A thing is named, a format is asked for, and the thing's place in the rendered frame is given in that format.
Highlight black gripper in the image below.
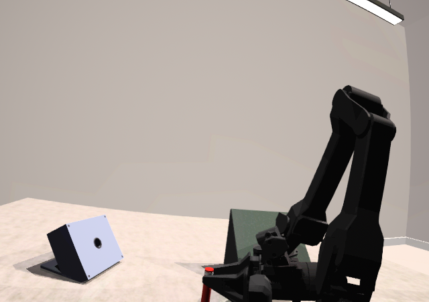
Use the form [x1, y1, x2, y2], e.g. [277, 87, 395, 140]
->
[202, 244, 310, 302]

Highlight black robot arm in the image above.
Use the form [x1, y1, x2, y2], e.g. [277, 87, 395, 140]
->
[256, 85, 396, 302]

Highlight red peg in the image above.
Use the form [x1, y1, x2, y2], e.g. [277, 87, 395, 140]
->
[201, 267, 214, 302]

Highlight grey sloped panel with hole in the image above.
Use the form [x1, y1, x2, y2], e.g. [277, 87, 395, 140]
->
[40, 214, 124, 283]

